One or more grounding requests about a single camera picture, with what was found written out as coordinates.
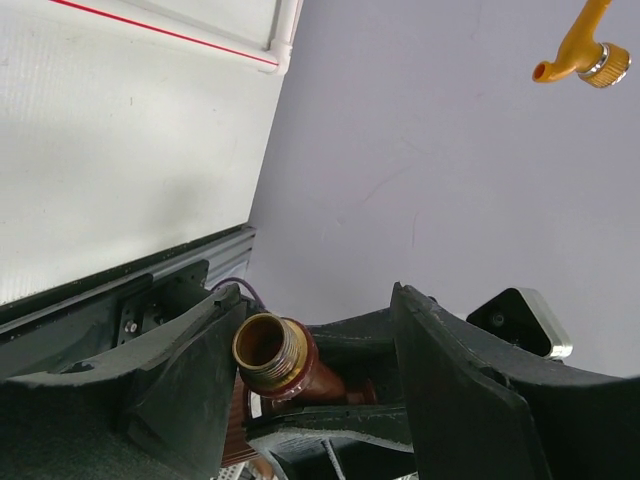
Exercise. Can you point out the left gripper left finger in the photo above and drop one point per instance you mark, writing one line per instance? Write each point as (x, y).
(155, 407)

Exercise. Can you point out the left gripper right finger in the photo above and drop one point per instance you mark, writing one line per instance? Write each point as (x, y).
(481, 408)

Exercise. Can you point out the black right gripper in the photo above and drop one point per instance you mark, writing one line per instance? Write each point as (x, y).
(343, 441)

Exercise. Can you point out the brown water faucet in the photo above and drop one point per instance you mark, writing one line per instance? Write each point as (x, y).
(278, 360)

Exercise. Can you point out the white PVC pipe frame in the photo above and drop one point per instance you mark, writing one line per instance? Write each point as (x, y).
(255, 33)

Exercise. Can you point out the yellow water faucet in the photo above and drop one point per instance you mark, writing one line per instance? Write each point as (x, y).
(599, 64)

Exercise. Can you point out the right white cable duct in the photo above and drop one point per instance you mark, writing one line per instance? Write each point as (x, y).
(257, 469)

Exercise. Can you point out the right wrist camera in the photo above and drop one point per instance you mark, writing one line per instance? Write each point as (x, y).
(522, 317)

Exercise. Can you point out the aluminium profile rail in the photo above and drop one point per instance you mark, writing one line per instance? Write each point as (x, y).
(231, 257)

